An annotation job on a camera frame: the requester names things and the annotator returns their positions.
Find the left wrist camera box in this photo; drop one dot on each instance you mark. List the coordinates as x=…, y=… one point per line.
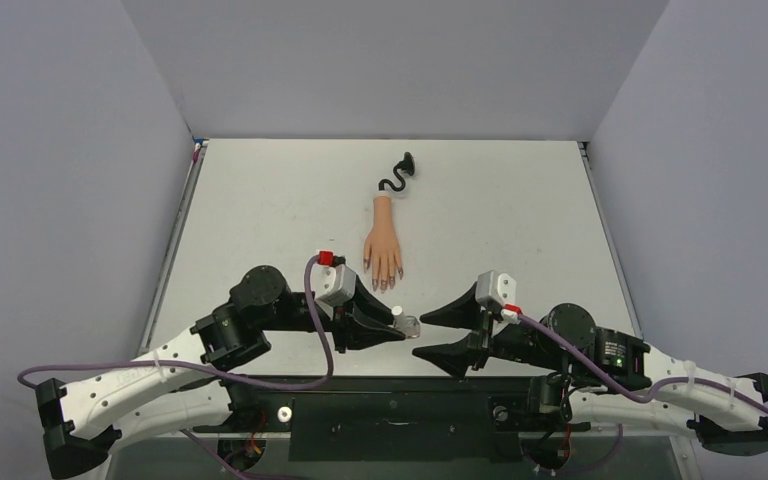
x=337, y=286

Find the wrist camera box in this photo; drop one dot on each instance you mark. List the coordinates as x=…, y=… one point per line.
x=337, y=286
x=494, y=290

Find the clear nail polish bottle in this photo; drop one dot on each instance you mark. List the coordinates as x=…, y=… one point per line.
x=409, y=326

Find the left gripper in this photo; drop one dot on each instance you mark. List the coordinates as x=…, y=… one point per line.
x=348, y=331

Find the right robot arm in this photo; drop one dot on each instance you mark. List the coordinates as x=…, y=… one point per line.
x=600, y=375

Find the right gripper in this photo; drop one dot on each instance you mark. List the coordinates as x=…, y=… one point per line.
x=481, y=339

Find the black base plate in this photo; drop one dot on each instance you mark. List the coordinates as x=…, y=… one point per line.
x=398, y=418

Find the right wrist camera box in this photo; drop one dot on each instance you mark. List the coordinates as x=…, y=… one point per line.
x=494, y=290

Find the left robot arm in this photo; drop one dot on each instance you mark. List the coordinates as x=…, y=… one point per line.
x=187, y=381

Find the mannequin practice hand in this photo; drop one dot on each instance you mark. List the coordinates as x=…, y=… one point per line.
x=382, y=257

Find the black flexible hand stand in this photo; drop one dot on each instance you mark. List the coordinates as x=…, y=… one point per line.
x=406, y=167

